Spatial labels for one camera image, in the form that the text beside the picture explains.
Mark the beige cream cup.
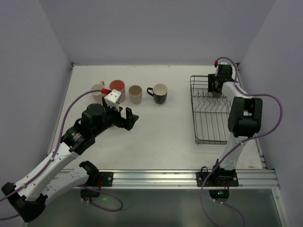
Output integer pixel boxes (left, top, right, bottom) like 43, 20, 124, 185
128, 85, 143, 105

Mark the glossy pink handled mug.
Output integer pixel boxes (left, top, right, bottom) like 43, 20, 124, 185
91, 81, 105, 104

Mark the matte pink tumbler cup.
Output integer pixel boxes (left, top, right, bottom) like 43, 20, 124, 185
109, 79, 125, 103

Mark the glossy black handled mug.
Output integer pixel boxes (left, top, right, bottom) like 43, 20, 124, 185
146, 84, 168, 105

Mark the grey-beige speckled cup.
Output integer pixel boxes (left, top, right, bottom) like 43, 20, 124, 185
212, 92, 223, 98

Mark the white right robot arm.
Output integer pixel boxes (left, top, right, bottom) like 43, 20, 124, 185
205, 61, 263, 187

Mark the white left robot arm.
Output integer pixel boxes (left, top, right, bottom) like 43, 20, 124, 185
1, 104, 139, 223

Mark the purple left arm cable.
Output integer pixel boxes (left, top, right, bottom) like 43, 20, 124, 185
0, 88, 124, 219

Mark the black wire dish rack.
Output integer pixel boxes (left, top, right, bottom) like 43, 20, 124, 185
190, 75, 231, 145

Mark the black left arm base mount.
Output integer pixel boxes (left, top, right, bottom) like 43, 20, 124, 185
79, 161, 113, 201

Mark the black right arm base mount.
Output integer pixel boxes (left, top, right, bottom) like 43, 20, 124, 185
196, 166, 239, 202

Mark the aluminium mounting rail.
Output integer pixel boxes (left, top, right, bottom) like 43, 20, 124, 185
59, 168, 277, 190

